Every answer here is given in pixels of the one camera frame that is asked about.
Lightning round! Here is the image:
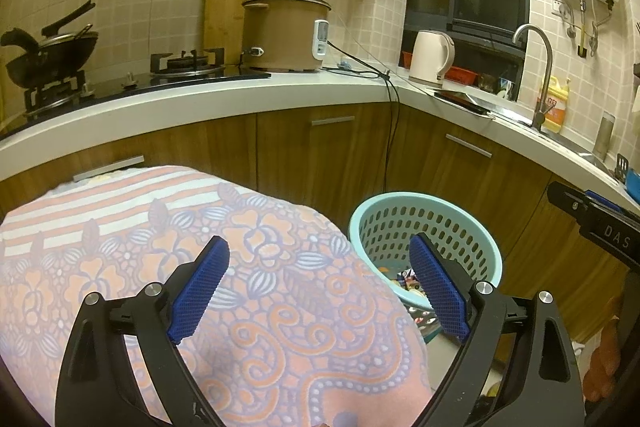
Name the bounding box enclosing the steel cup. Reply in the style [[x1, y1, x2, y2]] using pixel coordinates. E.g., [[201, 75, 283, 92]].
[[594, 111, 616, 160]]

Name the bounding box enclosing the black flat device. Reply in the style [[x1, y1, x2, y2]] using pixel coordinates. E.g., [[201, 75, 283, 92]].
[[432, 90, 491, 115]]

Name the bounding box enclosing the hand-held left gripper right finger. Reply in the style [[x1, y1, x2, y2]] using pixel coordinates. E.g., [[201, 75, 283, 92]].
[[409, 232, 586, 427]]

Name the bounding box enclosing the wooden kitchen cabinet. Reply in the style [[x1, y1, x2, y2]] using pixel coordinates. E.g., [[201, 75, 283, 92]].
[[0, 102, 636, 358]]

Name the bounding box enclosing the black gas stove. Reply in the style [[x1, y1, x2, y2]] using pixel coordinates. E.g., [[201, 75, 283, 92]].
[[0, 48, 273, 132]]

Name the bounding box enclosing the white kitchen counter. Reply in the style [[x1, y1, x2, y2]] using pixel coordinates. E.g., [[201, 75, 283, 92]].
[[0, 66, 640, 208]]

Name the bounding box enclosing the brown rice cooker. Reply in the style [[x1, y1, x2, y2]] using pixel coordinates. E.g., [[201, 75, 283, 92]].
[[241, 0, 332, 72]]

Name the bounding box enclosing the printed wrapper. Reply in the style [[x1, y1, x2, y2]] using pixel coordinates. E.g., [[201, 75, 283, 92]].
[[396, 268, 427, 294]]

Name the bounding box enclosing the white electric kettle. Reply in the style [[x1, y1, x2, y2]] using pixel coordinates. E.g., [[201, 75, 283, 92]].
[[409, 30, 456, 88]]

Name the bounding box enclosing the black wok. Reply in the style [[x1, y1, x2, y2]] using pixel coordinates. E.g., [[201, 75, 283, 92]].
[[0, 29, 99, 88]]

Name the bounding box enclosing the metal faucet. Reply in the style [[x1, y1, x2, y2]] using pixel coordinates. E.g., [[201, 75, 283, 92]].
[[512, 24, 554, 132]]

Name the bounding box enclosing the wooden cutting board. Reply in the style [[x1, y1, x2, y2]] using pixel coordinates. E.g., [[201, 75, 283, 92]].
[[202, 0, 281, 52]]

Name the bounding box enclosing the black power cable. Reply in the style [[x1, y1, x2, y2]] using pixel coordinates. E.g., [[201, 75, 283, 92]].
[[325, 39, 401, 195]]

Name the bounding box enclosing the light blue plastic basket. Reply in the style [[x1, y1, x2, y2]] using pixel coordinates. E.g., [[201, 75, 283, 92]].
[[348, 192, 503, 314]]

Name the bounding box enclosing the floral pink blanket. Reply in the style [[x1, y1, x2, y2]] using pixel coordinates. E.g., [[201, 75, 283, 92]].
[[0, 164, 433, 427]]

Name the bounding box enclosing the yellow dish soap bottle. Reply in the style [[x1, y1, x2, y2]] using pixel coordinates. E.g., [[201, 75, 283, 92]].
[[542, 76, 572, 135]]

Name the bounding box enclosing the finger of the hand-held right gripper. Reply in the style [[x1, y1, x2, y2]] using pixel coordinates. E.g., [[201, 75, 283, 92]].
[[584, 189, 626, 218], [546, 181, 589, 226]]

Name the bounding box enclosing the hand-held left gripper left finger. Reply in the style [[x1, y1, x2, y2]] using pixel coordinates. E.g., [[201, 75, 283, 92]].
[[54, 234, 232, 427]]

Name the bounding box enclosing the red tray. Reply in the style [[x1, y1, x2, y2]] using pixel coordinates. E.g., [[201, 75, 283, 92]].
[[402, 52, 476, 86]]

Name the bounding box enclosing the black pan with long handle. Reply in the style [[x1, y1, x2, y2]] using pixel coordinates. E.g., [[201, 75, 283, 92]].
[[40, 0, 98, 52]]

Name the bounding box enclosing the steel sink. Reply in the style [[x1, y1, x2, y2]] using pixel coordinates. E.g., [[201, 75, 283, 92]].
[[500, 107, 617, 172]]

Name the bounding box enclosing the person's right hand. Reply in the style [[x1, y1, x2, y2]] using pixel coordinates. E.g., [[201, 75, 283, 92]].
[[584, 294, 627, 401]]

